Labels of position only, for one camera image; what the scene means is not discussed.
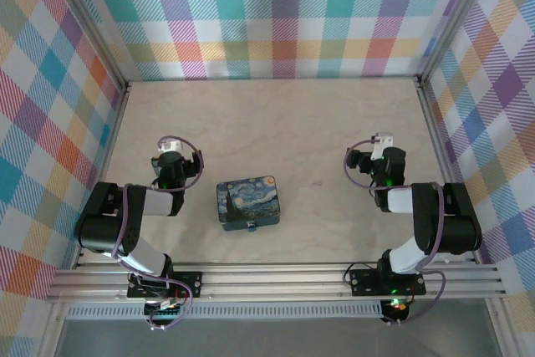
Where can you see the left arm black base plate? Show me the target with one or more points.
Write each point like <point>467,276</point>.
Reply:
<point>190,284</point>

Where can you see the aluminium frame post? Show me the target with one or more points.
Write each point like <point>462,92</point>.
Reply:
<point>83,18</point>
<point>457,18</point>

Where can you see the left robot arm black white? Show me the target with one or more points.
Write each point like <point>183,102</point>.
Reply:
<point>100,227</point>

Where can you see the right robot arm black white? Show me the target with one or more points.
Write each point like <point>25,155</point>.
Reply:
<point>455,223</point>

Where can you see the aluminium table side rail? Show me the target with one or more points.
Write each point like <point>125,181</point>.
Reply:
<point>439,152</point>
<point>106,156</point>

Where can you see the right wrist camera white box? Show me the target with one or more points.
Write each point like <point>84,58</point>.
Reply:
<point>382,141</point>

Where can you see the long aluminium base rail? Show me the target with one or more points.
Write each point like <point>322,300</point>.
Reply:
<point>271,282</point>

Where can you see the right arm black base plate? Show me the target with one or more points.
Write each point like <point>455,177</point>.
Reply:
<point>363,282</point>

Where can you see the starry night painted tin box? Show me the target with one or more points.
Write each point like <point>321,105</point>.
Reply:
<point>248,200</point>

